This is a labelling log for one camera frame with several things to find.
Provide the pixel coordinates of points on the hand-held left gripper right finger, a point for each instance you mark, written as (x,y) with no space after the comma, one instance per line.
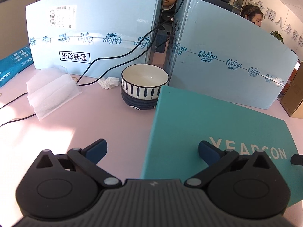
(208,152)

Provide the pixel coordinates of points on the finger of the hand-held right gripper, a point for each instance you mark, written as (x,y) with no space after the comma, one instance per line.
(297,159)

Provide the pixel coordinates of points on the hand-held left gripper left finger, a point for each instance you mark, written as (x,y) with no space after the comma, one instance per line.
(95,151)

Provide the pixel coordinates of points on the teal cardboard box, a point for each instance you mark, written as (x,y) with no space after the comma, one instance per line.
(213,120)

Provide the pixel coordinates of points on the brown cardboard box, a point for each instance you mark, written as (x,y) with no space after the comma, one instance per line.
(293,97)

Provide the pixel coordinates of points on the dark blue ceramic bowl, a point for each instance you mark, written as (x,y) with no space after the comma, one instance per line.
(137,103)

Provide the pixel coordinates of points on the crumpled white tissue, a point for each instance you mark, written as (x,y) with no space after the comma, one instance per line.
(108,82)

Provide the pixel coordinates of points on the white foam in clear packaging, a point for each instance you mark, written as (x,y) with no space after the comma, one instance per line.
(51,92)

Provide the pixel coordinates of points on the white striped ceramic bowl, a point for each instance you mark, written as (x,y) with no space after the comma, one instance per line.
(144,91)

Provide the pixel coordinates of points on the blue printed box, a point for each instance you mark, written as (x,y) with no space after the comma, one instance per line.
(11,63)

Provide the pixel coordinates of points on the green potted plant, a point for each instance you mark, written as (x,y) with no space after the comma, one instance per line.
(277,36)

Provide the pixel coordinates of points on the light blue carton with label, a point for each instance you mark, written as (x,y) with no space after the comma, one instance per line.
(106,16)

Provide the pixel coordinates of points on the glass door cabinet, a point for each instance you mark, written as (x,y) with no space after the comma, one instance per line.
(239,3)

